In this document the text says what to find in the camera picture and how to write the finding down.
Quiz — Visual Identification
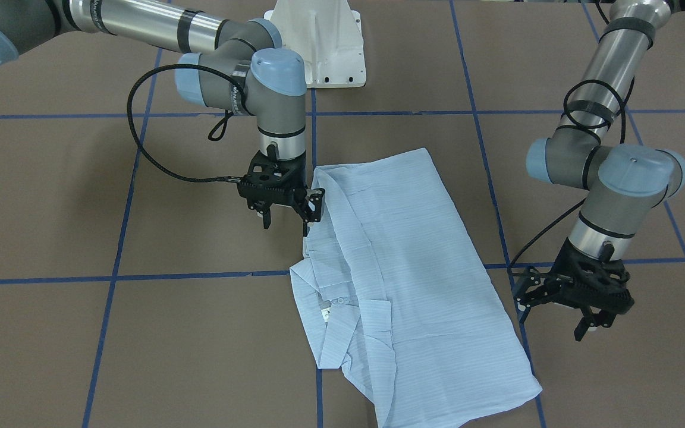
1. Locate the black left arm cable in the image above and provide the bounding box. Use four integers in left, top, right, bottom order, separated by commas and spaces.
506, 0, 637, 274

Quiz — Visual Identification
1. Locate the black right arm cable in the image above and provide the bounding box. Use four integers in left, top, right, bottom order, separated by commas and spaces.
127, 64, 260, 184

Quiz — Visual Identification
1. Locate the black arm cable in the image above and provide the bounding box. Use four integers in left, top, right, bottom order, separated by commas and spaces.
506, 0, 637, 274
127, 64, 260, 184

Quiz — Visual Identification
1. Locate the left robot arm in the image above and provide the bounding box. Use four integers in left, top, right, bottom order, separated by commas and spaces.
512, 1, 685, 341

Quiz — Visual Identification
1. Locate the light blue button-up shirt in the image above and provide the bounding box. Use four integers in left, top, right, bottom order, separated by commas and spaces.
290, 148, 543, 427

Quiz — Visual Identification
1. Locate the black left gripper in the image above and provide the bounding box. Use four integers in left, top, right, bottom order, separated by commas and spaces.
512, 239, 635, 342

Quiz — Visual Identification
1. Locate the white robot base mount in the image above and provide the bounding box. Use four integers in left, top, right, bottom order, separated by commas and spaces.
263, 1, 367, 89

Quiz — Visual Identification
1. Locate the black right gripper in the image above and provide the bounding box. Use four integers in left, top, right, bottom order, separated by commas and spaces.
237, 151, 325, 237

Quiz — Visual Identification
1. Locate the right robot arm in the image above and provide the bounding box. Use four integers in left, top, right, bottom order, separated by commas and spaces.
0, 1, 325, 229

